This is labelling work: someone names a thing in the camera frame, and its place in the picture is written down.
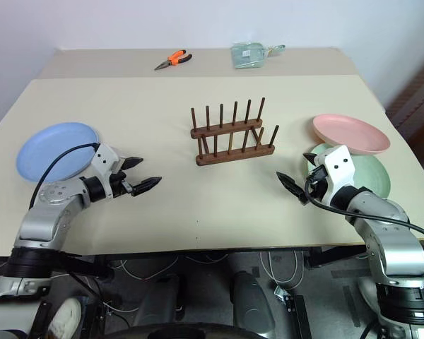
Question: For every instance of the black table frame bar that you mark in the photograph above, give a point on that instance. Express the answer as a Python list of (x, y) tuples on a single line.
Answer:
[(332, 256)]

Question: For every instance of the dark rounded robot leg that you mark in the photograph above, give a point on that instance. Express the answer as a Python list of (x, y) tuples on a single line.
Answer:
[(249, 303)]

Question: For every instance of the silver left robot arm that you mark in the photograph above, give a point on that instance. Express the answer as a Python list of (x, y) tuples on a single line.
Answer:
[(46, 219)]

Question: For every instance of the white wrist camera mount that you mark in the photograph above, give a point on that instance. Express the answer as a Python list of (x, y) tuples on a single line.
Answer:
[(104, 159), (339, 169)]

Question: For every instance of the pink plate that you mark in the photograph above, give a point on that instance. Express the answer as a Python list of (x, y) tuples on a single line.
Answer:
[(346, 132)]

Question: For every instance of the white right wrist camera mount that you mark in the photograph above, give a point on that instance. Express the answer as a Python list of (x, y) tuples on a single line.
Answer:
[(339, 169)]

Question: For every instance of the green plate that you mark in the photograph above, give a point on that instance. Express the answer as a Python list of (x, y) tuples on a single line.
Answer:
[(369, 173)]

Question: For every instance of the wooden dish rack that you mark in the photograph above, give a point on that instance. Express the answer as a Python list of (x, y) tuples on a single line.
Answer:
[(233, 152)]

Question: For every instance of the blue plate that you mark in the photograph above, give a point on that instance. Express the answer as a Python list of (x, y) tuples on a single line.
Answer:
[(53, 148)]

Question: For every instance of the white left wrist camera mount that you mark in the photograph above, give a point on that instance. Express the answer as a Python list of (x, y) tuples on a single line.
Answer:
[(104, 159)]

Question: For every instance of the teal dustpan in plastic bag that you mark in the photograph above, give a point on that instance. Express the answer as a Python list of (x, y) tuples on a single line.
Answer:
[(247, 54)]

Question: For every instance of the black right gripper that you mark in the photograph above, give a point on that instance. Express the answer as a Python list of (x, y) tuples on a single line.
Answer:
[(317, 183)]

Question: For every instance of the white rounded shoe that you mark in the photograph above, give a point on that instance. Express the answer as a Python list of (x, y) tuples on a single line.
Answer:
[(65, 318)]

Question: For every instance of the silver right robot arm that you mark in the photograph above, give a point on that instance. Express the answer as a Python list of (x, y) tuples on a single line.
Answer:
[(392, 247)]

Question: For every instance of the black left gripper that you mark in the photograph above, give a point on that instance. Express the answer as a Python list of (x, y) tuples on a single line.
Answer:
[(118, 185)]

